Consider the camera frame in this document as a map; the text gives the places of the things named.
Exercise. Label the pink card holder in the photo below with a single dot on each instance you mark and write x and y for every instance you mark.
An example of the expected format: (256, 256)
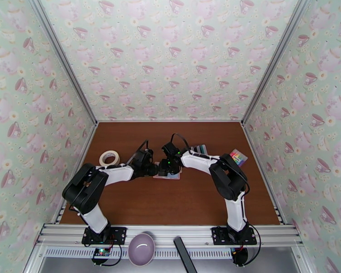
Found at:
(174, 177)

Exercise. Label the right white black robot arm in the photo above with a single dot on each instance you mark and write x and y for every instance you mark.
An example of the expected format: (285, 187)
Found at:
(227, 178)

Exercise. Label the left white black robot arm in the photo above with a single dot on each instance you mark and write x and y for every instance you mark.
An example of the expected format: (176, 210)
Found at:
(116, 172)

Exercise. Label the cream masking tape roll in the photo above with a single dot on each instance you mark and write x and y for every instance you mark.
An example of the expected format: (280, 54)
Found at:
(102, 161)

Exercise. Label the multicoloured sticky notes pack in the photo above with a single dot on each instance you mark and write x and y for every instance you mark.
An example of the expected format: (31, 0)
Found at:
(240, 158)

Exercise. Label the purple bowl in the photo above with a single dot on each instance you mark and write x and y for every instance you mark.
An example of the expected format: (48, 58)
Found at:
(141, 249)

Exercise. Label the perforated metal strip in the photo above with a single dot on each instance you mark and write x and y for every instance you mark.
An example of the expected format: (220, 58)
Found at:
(170, 253)

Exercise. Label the black flat bar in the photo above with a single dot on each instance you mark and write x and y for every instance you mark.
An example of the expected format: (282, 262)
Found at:
(184, 255)

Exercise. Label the green lit circuit board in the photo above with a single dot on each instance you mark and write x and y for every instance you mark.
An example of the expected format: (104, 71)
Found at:
(101, 252)

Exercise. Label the black round electronics puck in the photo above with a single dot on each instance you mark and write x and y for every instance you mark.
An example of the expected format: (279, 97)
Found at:
(239, 256)

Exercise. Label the aluminium frame rail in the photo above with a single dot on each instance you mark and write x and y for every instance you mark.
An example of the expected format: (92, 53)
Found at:
(170, 231)

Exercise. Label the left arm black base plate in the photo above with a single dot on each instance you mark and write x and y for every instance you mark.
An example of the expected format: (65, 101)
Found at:
(119, 233)

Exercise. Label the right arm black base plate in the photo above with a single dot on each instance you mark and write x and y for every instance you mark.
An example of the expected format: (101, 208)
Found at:
(218, 235)

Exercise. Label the aluminium corner post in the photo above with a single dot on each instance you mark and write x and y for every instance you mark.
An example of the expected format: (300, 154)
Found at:
(275, 61)
(62, 59)

